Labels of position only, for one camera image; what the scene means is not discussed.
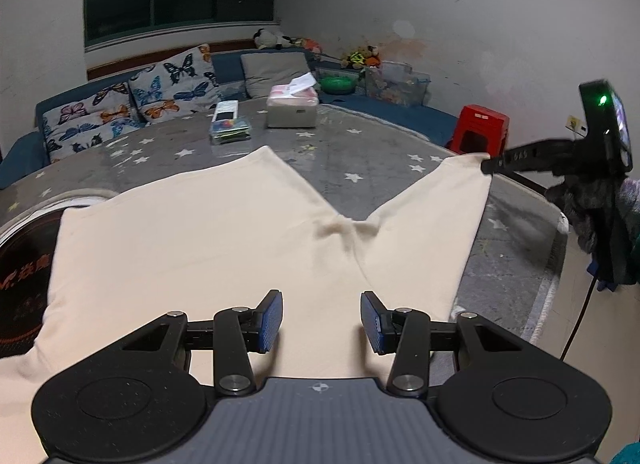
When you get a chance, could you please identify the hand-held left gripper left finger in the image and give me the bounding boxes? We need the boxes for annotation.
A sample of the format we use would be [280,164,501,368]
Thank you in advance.
[114,290,284,397]

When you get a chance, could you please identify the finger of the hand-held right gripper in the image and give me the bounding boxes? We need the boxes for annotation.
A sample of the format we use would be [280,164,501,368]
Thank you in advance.
[500,170,551,193]
[480,140,581,177]

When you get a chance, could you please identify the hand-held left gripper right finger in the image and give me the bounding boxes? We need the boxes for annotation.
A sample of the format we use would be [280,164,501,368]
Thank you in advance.
[360,291,532,397]

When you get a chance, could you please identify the cream pants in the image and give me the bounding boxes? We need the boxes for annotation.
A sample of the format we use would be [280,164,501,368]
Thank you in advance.
[0,146,493,464]

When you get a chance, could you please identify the person's right hand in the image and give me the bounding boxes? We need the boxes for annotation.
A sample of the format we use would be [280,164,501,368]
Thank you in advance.
[544,175,626,253]

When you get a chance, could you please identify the red plastic stool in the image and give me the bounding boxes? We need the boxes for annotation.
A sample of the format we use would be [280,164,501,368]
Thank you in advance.
[444,104,511,156]

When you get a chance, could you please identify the clear plastic bin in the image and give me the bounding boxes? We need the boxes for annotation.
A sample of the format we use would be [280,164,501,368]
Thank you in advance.
[363,62,432,109]

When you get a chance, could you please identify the grey star blanket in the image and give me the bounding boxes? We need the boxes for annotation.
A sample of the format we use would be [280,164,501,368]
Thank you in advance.
[0,98,571,362]

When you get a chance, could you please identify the yellow and black plush toy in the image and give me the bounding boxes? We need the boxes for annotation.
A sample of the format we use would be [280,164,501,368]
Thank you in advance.
[339,44,384,70]

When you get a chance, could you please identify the colourful clear box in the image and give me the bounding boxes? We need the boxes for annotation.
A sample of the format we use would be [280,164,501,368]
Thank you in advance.
[208,116,253,145]

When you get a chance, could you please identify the green bowl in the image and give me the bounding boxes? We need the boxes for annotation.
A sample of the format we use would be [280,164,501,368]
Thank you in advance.
[318,74,359,95]

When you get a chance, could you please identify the tissue box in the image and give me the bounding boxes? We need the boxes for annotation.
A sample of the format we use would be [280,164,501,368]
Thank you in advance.
[265,72,321,129]

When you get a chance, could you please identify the white flat box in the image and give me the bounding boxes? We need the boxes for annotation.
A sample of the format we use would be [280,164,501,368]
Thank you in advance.
[211,100,241,123]

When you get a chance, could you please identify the orange plush toy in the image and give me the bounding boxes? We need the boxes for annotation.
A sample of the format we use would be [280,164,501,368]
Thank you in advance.
[295,36,324,57]

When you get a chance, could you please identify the grey pillow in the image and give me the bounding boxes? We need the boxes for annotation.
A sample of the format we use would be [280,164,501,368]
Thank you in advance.
[240,51,321,100]

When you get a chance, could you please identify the black round printed mat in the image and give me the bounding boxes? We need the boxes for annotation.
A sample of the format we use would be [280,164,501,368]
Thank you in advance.
[0,195,109,360]

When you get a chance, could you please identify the large butterfly pillow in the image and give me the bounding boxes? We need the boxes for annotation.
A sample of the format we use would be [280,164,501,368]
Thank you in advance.
[128,44,222,125]

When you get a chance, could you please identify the small butterfly pillow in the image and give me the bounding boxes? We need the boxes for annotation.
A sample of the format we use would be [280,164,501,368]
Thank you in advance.
[42,82,147,165]

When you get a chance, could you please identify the black and white plush toy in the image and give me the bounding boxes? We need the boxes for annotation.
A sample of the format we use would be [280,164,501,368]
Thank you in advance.
[251,28,297,51]

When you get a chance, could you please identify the person's teal clothing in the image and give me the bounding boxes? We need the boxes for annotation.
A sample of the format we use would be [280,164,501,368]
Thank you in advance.
[607,435,640,464]

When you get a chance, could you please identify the black cable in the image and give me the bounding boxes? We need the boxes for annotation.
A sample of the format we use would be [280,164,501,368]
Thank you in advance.
[560,271,601,362]

